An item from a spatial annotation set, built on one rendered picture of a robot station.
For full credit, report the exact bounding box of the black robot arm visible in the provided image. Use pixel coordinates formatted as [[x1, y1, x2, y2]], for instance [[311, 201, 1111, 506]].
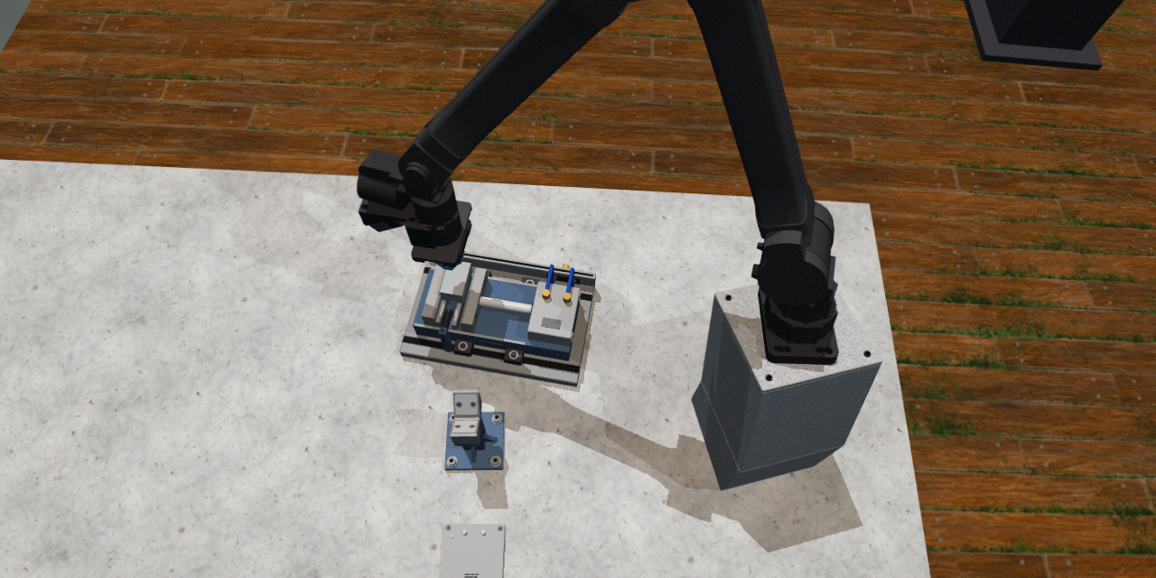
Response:
[[357, 0, 839, 365]]

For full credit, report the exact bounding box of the narrow grey metal bar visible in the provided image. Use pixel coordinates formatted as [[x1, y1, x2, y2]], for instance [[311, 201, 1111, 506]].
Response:
[[435, 301, 449, 327]]

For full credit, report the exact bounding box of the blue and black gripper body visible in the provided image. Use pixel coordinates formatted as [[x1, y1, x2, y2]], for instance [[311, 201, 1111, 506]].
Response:
[[412, 200, 472, 267]]

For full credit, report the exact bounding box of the grey flat bar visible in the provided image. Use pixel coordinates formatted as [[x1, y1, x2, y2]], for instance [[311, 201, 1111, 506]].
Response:
[[452, 302, 465, 329]]

